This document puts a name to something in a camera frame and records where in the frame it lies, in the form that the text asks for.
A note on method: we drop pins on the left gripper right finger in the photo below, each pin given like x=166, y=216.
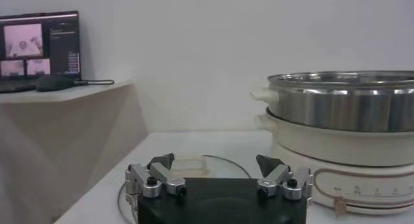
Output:
x=275, y=176

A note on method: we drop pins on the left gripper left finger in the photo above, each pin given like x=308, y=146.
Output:
x=161, y=175

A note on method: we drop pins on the round glass pot lid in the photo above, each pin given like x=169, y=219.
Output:
x=191, y=167

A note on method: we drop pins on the black laptop with mouse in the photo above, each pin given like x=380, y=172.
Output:
x=58, y=44

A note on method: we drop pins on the cream electric cooker base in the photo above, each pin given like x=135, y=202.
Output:
x=339, y=147

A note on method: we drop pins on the stainless steel steamer basket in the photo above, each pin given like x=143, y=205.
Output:
x=339, y=105

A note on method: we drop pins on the white side table with mouse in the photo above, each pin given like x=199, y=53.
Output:
x=64, y=131

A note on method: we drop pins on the black computer mouse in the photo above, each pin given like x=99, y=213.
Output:
x=53, y=83

